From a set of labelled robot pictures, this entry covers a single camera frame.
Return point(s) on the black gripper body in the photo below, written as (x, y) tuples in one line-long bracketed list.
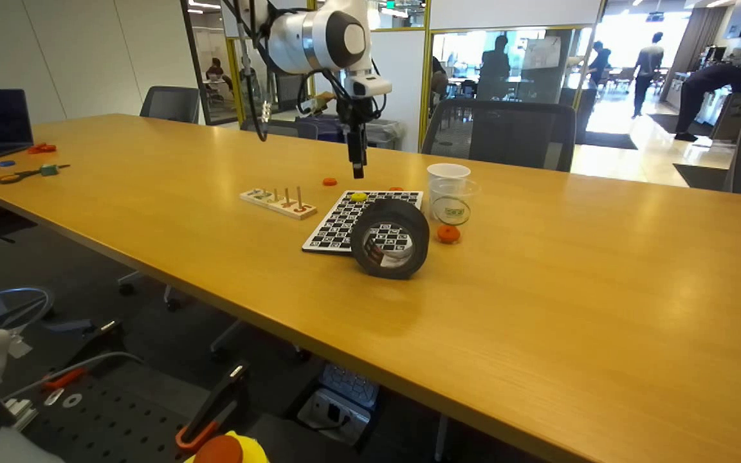
[(359, 115)]

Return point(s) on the orange disc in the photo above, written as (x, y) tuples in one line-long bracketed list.
[(331, 180), (449, 234)]

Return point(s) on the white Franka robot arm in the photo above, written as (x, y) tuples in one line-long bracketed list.
[(320, 39)]

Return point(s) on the white paper cup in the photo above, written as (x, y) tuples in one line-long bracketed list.
[(449, 177)]

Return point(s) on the transparent plastic cup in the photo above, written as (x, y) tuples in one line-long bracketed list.
[(449, 212)]

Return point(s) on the black white marker calibration board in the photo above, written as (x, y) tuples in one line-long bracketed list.
[(336, 225)]

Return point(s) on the wooden number peg board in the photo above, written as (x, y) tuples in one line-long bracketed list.
[(281, 207)]

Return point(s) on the black tape roll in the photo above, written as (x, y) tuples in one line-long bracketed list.
[(362, 248)]

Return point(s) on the person silhouette behind glass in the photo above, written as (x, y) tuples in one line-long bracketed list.
[(494, 68)]

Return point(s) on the dark grey office chair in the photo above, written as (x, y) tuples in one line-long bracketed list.
[(167, 102)]

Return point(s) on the person in dark clothes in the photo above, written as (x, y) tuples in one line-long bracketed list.
[(600, 68), (706, 84)]

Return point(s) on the grey floor outlet box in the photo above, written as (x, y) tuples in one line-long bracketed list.
[(336, 406)]

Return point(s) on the person in dark trousers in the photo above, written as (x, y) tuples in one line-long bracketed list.
[(647, 68)]

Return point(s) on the small red object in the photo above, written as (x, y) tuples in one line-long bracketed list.
[(43, 147)]

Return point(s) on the yellow red emergency stop button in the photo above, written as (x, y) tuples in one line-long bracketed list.
[(229, 450)]

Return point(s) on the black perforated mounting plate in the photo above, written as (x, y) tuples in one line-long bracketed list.
[(121, 420)]

